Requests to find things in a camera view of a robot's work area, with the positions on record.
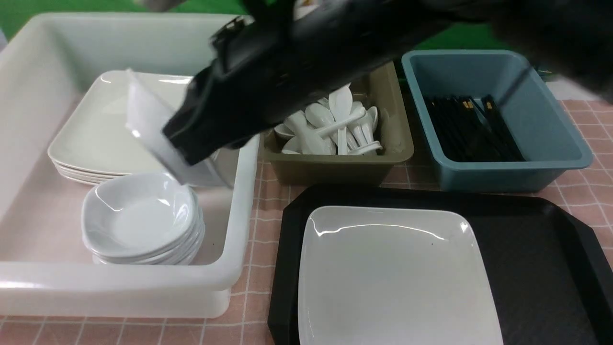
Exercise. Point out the black plastic serving tray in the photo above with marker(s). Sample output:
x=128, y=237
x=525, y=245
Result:
x=551, y=282

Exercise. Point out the lower white bowls stack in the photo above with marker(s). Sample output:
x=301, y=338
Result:
x=180, y=254

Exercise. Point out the top stacked white plate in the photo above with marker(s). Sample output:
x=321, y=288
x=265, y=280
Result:
x=95, y=138

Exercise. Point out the large white plastic tub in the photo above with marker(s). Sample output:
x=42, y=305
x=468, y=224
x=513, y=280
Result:
x=45, y=268

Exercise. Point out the upright white spoon in bin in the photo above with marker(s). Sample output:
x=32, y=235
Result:
x=340, y=103

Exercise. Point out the blue plastic bin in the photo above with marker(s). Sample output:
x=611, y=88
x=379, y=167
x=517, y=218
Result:
x=546, y=137

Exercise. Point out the white square rice plate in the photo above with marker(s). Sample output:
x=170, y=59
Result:
x=379, y=276

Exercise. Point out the white ceramic soup spoon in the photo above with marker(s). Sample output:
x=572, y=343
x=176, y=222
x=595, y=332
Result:
x=311, y=142

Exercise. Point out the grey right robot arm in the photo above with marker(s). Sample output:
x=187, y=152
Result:
x=572, y=36

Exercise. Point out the long white spoon in bin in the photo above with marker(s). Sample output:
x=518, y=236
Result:
x=325, y=125

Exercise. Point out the green backdrop cloth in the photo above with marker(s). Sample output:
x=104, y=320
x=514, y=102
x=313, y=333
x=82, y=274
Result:
x=14, y=14

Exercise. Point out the black chopsticks pile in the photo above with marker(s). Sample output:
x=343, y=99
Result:
x=472, y=131

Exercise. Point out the lower white plates stack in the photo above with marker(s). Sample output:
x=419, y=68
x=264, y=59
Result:
x=82, y=176

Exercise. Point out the small white square bowl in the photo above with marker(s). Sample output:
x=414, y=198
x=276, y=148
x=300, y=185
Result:
x=147, y=115

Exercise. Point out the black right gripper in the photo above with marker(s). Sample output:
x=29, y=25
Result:
x=266, y=70

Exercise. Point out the olive green plastic bin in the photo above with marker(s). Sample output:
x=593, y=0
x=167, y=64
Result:
x=380, y=89

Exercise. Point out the pink checked tablecloth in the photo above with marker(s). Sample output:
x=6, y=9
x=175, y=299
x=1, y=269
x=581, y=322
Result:
x=587, y=194

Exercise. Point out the top stacked white bowl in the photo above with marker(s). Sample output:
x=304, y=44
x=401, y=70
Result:
x=138, y=215

